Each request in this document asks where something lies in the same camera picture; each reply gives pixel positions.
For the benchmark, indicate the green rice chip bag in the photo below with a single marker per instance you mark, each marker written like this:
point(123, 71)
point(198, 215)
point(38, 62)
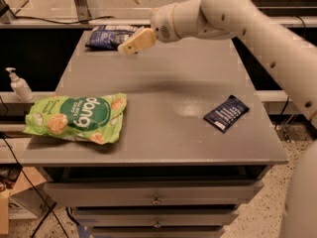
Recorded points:
point(92, 119)

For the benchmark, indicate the white pump dispenser bottle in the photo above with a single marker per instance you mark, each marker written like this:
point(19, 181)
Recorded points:
point(20, 86)

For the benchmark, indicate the blue chip bag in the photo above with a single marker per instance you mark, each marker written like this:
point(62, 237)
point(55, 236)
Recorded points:
point(109, 37)

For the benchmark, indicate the grey drawer cabinet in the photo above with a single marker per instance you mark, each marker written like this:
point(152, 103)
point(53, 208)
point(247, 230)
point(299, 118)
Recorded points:
point(170, 88)

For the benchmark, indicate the small dark blue snack packet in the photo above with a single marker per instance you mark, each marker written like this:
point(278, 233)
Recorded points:
point(226, 114)

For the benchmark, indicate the cardboard box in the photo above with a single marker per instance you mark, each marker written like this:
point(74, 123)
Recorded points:
point(19, 199)

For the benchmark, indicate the grey drawer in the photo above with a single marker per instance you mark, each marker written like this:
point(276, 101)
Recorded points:
point(153, 193)
point(164, 232)
point(155, 217)

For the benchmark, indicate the left metal bracket post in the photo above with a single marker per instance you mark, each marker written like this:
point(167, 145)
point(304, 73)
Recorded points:
point(82, 10)

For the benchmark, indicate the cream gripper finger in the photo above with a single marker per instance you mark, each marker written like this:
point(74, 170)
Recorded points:
point(144, 38)

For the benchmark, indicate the top grey drawer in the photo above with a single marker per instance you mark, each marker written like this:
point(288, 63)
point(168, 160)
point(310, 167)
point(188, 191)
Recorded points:
point(153, 193)

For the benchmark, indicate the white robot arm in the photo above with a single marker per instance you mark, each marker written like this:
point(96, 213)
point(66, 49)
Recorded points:
point(288, 59)

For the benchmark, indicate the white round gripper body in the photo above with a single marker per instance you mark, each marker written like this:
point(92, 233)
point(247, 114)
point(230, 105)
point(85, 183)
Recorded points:
point(162, 23)

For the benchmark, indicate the bottom grey drawer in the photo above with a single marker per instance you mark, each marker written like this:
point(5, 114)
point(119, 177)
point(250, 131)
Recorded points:
point(164, 232)

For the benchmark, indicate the grey metal shelf rail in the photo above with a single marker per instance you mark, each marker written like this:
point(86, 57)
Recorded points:
point(39, 23)

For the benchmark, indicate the middle grey drawer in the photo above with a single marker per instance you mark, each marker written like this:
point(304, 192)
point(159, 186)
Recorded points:
point(155, 217)

